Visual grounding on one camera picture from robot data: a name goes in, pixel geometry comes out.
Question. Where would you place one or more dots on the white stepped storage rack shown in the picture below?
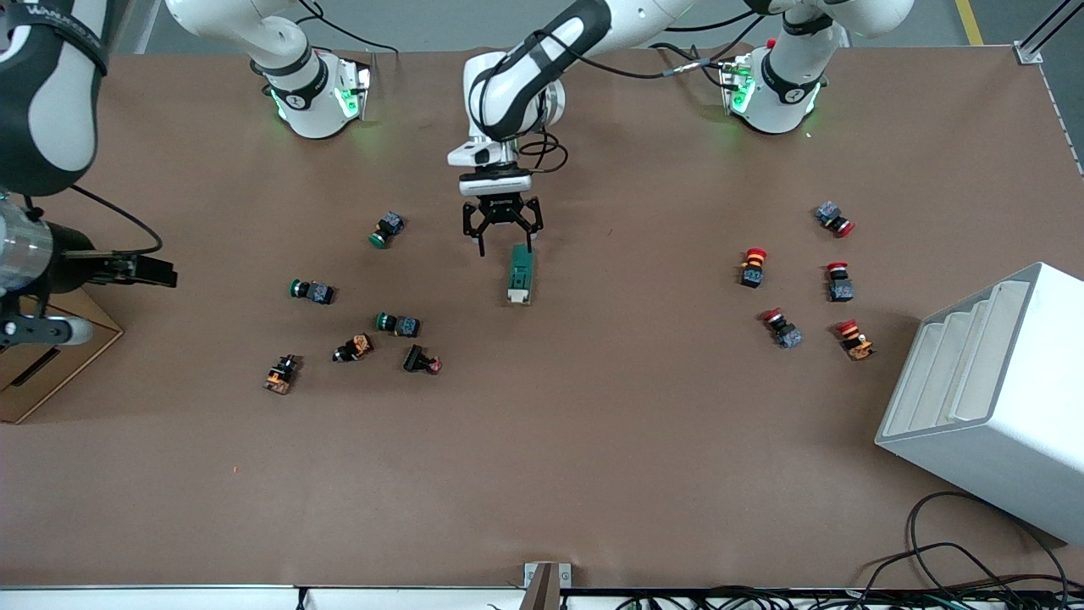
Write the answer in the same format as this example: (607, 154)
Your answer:
(999, 407)

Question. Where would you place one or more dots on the black pushbutton orange block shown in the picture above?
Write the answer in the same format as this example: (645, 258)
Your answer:
(281, 374)
(354, 347)

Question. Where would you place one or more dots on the red emergency button grey block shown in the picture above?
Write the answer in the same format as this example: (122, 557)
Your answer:
(834, 219)
(839, 284)
(782, 329)

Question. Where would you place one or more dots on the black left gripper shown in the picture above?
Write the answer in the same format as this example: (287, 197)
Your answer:
(500, 207)

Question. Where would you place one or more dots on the green pushbutton grey block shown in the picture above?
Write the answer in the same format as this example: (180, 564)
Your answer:
(313, 291)
(400, 324)
(387, 229)

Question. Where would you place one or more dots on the green rectangular connector block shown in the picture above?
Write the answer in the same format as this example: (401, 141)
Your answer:
(519, 271)

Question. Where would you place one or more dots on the red emergency button orange block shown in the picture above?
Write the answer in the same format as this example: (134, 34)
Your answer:
(855, 341)

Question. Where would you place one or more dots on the grey metal bracket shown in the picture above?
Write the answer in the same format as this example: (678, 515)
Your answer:
(546, 585)

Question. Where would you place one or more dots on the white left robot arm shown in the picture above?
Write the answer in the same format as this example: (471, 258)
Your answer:
(788, 80)

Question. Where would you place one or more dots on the brown cardboard box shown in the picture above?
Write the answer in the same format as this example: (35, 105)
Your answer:
(51, 381)

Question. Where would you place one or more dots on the white table edge strip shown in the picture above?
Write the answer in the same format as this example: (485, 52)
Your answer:
(169, 600)

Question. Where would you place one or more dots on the black switch red tip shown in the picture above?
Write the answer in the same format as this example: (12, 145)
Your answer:
(420, 360)

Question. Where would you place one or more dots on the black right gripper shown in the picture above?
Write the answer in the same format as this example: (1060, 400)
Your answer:
(69, 259)

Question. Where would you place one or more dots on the red emergency button black block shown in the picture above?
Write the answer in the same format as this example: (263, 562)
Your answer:
(753, 269)

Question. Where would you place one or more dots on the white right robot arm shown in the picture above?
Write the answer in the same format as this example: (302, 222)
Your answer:
(296, 97)

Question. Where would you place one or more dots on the aluminium frame post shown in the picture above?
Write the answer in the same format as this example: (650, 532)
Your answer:
(1046, 34)

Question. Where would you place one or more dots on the brown table mat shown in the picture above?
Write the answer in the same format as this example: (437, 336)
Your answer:
(542, 440)

